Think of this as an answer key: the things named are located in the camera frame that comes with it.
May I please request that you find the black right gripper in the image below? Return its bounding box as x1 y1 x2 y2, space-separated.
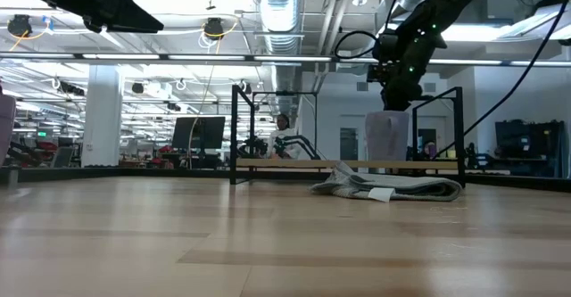
381 58 432 112

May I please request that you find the large pale lilac mug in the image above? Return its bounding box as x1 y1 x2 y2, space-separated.
364 110 410 162

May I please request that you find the grey folded towel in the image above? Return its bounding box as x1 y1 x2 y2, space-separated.
309 161 464 203

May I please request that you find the white square pillar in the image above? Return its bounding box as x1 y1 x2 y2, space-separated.
81 64 125 168

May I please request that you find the person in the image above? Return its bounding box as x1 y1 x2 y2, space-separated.
266 112 301 161

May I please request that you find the black monitor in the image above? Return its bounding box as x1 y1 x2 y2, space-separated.
171 116 227 152

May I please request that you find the grey office chair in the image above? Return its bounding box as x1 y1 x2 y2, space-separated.
51 146 75 169

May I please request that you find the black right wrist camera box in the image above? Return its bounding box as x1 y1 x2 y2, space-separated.
366 62 390 84

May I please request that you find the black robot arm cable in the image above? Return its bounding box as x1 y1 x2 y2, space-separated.
432 0 571 160

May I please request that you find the black ceiling cable reel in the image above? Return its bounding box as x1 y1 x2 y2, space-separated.
203 16 227 42
6 13 33 38

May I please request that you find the black metal rack frame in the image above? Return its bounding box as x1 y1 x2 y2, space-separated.
229 84 467 189

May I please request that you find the overhead rig frame bar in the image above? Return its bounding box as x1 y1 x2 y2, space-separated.
0 51 571 69

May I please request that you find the black table edge rail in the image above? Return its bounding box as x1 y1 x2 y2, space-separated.
0 165 571 194

